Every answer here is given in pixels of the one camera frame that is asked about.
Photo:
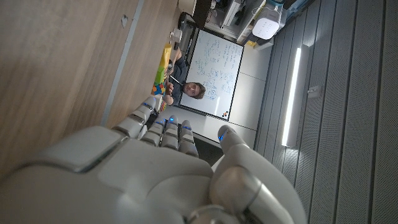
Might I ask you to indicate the long ceiling light bar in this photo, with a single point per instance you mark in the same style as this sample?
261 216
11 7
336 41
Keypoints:
290 99

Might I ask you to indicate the white air purifier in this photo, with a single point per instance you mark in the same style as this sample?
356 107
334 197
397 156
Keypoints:
265 28

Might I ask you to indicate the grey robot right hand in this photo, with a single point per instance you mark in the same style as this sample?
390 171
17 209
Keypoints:
124 186

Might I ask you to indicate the colourful puzzle cube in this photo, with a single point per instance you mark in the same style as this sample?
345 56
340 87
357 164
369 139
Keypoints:
158 89

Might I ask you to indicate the colourful stacking cups toy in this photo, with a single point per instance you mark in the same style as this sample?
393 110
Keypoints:
164 107

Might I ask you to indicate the green toy block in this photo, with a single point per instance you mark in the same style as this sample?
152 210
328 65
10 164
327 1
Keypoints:
159 76

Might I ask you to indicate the white shelf cabinet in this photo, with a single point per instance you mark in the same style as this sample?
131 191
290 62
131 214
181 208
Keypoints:
233 15

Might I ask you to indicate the seated person dark polo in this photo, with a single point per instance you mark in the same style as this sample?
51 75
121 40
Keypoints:
180 77

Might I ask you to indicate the whiteboard with black frame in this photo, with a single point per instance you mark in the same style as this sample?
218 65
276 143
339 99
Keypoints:
217 62

